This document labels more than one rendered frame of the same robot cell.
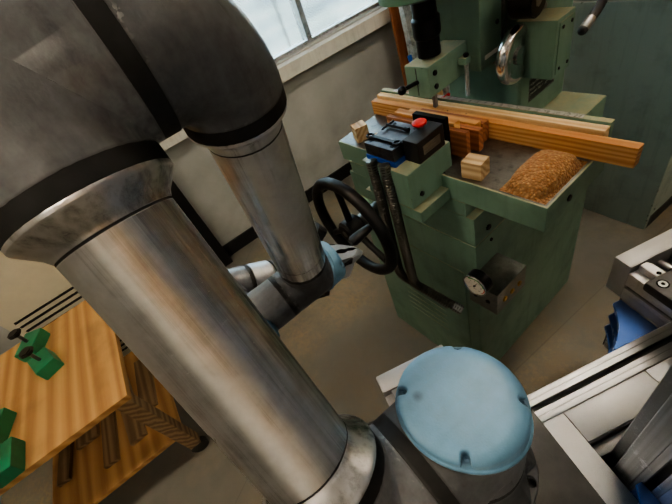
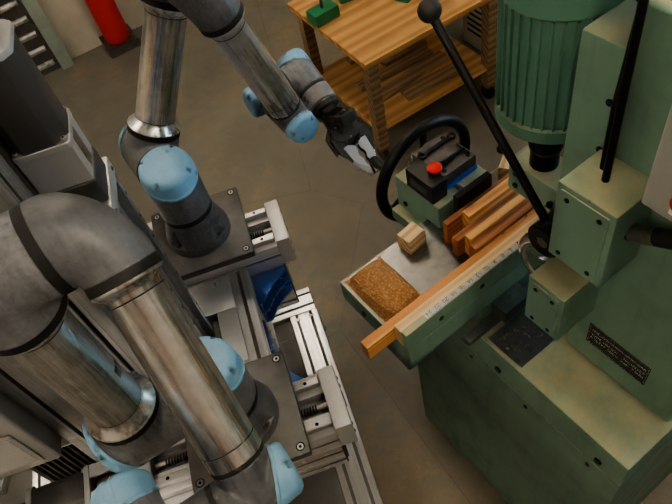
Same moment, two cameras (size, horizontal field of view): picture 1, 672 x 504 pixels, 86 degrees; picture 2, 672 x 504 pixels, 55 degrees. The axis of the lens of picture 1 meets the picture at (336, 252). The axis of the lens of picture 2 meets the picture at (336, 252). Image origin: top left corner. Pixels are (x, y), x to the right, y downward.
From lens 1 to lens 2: 1.30 m
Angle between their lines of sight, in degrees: 57
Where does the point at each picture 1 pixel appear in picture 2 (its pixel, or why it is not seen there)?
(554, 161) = (377, 286)
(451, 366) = (176, 163)
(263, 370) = (146, 78)
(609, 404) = (233, 331)
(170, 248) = (151, 29)
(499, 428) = (147, 174)
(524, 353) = (453, 468)
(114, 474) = (350, 93)
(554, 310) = not seen: outside the picture
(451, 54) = (542, 186)
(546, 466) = (189, 262)
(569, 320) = not seen: outside the picture
